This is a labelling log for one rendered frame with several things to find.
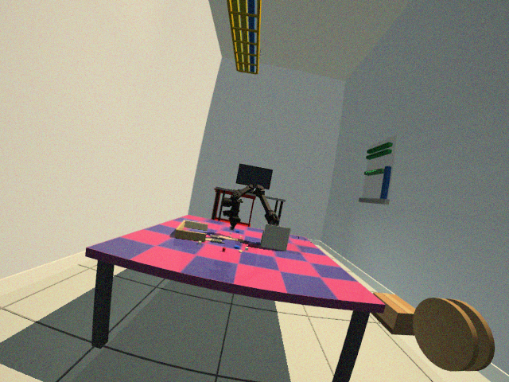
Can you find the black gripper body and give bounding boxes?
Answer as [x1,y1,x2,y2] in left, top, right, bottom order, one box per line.
[227,208,241,223]

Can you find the tan u-shaped wall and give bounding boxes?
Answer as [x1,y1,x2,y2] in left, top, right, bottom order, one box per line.
[174,219,208,242]

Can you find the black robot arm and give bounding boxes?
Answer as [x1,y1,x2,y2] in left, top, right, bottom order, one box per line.
[221,185,280,226]

